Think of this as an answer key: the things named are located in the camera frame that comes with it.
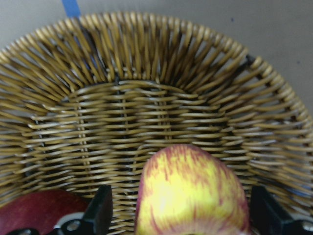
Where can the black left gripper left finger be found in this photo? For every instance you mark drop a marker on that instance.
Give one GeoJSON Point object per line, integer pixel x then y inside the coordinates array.
{"type": "Point", "coordinates": [96, 220]}

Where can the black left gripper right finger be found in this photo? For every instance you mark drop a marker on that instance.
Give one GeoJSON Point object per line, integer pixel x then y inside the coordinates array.
{"type": "Point", "coordinates": [270, 218]}

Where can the yellow-red apple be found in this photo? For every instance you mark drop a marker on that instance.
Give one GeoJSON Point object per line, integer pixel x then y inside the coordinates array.
{"type": "Point", "coordinates": [185, 191]}

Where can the dark red apple in basket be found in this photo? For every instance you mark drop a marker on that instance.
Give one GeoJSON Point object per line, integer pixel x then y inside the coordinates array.
{"type": "Point", "coordinates": [39, 210]}

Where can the brown wicker basket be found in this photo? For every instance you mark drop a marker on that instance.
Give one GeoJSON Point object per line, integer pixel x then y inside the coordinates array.
{"type": "Point", "coordinates": [86, 101]}

